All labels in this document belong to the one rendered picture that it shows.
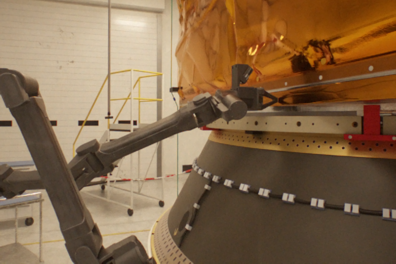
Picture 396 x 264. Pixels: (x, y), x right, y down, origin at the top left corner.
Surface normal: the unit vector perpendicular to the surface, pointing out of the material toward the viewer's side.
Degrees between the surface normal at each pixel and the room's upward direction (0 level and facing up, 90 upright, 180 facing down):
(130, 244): 90
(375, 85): 90
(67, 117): 90
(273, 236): 62
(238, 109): 112
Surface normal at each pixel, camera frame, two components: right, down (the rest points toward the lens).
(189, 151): 0.33, 0.00
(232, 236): -0.72, -0.47
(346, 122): -0.58, 0.00
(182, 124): 0.12, 0.45
